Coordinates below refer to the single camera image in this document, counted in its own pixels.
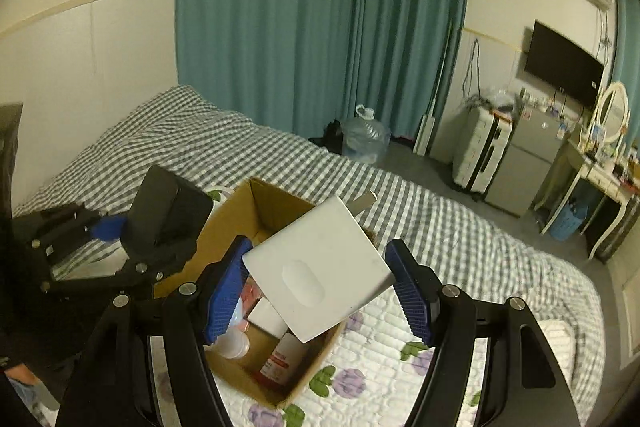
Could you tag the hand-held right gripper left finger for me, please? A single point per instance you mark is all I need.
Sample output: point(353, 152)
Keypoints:
point(225, 297)

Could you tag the white mop pole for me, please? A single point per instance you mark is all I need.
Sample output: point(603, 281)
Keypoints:
point(430, 122)

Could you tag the white charger adapter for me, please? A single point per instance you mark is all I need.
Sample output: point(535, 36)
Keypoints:
point(320, 257)

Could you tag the grey refrigerator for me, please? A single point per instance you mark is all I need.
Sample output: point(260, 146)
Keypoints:
point(525, 167)

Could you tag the blue plastic basket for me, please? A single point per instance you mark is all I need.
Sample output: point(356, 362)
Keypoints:
point(567, 222)

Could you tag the white suitcase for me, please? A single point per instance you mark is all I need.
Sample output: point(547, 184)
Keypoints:
point(480, 152)

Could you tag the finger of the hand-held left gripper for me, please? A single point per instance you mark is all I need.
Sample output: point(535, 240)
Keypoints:
point(160, 269)
point(109, 228)

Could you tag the green curtain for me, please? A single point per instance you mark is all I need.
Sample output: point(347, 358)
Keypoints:
point(415, 17)
point(265, 17)

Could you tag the grey checkered bed sheet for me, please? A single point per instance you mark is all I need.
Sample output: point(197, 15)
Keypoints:
point(200, 142)

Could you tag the black wall television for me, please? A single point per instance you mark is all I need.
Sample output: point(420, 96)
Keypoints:
point(562, 62)

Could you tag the black bag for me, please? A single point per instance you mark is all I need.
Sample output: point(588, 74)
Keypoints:
point(330, 137)

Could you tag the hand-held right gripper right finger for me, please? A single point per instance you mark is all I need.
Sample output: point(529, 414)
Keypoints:
point(412, 292)

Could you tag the white vanity desk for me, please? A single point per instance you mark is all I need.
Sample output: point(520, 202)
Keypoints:
point(600, 177)

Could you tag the brown cardboard box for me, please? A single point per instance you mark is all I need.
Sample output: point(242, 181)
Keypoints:
point(270, 207)

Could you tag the white floral quilt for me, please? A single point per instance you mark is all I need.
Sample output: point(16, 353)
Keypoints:
point(380, 382)

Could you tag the white bottle with red cap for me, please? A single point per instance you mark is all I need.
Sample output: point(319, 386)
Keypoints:
point(280, 359)

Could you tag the light blue curtain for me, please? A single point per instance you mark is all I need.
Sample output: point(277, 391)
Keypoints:
point(627, 47)

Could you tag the white oval mirror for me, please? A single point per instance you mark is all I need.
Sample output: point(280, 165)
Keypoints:
point(614, 109)

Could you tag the clear water jug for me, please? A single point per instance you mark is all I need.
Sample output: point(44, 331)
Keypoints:
point(365, 137)

